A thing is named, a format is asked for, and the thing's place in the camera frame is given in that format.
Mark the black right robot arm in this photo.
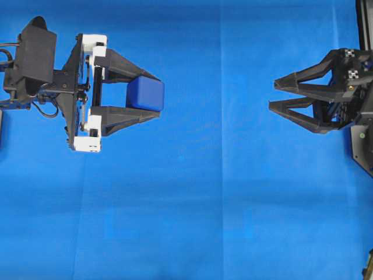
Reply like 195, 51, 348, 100
269, 48, 372, 174

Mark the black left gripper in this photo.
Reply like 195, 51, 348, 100
56, 34, 160, 152

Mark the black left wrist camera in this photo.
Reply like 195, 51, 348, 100
15, 16, 57, 95

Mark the black aluminium frame rail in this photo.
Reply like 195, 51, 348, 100
356, 0, 373, 50

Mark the blue table cloth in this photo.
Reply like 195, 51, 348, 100
1, 1, 372, 279

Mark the blue block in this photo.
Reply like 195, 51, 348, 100
126, 76, 165, 112

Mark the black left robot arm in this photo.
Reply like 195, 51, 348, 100
1, 27, 164, 152

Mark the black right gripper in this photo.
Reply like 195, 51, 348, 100
268, 48, 373, 135

